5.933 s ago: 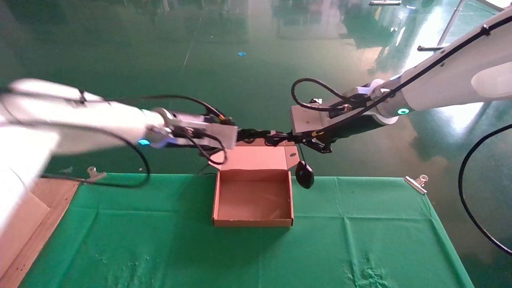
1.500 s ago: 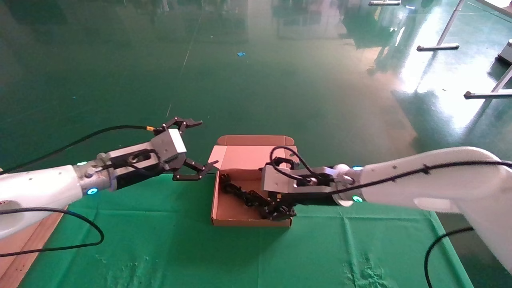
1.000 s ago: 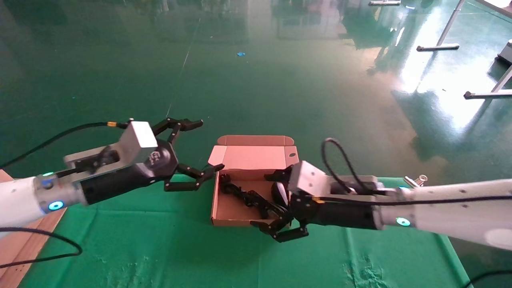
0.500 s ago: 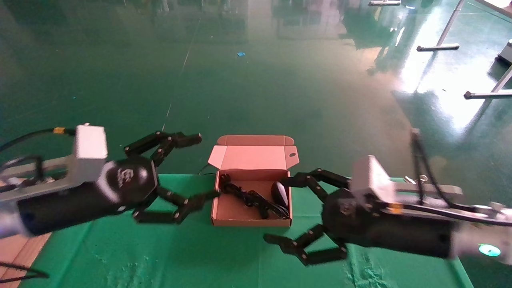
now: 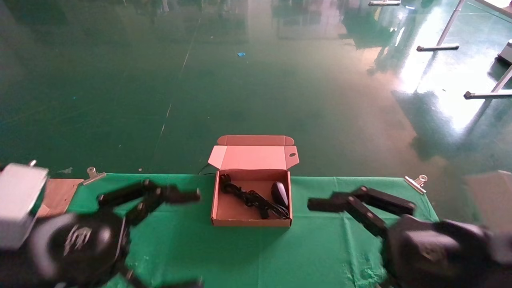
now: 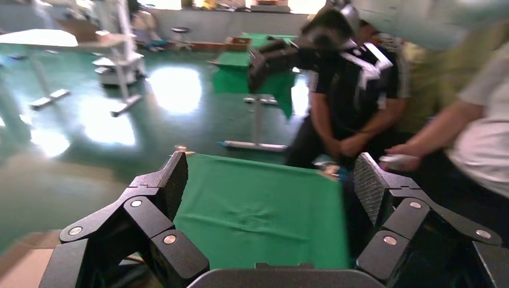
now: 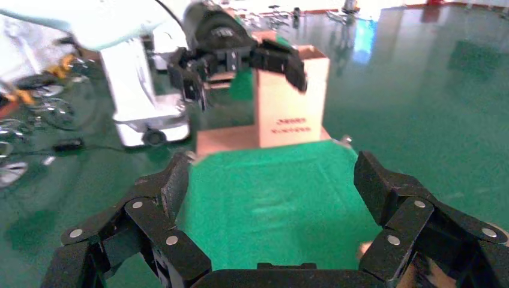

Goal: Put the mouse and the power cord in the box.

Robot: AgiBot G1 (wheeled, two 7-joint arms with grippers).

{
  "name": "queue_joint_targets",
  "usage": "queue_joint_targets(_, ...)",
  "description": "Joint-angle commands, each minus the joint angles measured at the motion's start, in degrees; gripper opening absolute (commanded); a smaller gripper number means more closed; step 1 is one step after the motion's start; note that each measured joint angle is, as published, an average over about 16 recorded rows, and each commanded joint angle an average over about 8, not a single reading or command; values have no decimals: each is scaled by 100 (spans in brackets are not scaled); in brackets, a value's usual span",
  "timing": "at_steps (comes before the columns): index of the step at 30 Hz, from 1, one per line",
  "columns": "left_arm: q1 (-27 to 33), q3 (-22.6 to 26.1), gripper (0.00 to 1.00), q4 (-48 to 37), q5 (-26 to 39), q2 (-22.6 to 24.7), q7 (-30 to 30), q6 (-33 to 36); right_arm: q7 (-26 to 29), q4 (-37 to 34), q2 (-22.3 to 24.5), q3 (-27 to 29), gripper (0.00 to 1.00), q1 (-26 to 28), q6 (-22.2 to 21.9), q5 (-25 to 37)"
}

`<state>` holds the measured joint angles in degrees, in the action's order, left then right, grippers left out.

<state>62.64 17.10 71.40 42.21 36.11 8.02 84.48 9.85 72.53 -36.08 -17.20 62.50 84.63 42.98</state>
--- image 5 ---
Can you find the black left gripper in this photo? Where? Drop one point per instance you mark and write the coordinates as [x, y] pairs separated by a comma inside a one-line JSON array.
[[80, 248]]

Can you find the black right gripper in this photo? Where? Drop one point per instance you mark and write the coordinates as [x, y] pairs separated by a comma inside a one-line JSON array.
[[436, 252]]

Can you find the black computer mouse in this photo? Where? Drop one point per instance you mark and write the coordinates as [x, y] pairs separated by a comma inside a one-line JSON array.
[[280, 194]]

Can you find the open brown cardboard box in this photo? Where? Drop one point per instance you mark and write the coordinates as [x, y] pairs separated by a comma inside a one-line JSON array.
[[240, 210]]

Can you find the silver binder clip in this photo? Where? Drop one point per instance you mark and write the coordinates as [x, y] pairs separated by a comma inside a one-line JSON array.
[[416, 184], [94, 176]]

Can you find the green table cloth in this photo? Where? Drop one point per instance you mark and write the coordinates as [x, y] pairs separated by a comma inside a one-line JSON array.
[[256, 256]]

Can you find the brown wooden board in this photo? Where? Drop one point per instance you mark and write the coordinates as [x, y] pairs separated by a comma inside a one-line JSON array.
[[62, 194]]

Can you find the pale paper floor scrap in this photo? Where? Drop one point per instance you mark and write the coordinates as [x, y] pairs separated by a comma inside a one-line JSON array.
[[66, 170]]

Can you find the grey metal table leg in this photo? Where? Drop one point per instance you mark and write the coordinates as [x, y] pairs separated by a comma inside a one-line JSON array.
[[486, 95], [438, 48]]

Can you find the short grey metal foot bar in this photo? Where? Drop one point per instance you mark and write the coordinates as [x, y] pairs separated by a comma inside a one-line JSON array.
[[384, 2]]

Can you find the grey machine base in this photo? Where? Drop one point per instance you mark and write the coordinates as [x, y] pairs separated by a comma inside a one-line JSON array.
[[506, 54]]

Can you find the white table top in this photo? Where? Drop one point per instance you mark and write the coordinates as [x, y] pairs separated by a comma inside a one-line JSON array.
[[498, 6]]

